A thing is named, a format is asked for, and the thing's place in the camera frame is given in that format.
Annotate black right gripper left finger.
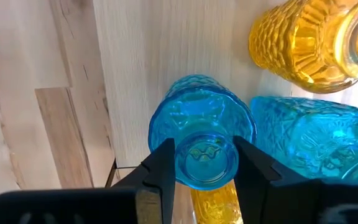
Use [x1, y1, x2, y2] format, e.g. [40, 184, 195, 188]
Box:
[0, 138, 176, 224]

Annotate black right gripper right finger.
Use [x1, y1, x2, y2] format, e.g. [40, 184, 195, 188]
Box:
[232, 136, 358, 224]

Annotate ribbed yellow glass jar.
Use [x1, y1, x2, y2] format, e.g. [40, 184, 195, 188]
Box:
[190, 180, 244, 224]

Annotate blue diamond-pattern glass vase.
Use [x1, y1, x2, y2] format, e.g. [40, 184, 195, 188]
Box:
[147, 73, 257, 191]

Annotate square blue glass vase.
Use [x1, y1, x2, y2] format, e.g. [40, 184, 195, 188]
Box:
[249, 95, 358, 187]

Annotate round yellow glass vase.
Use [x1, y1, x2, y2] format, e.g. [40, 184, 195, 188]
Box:
[247, 0, 358, 94]

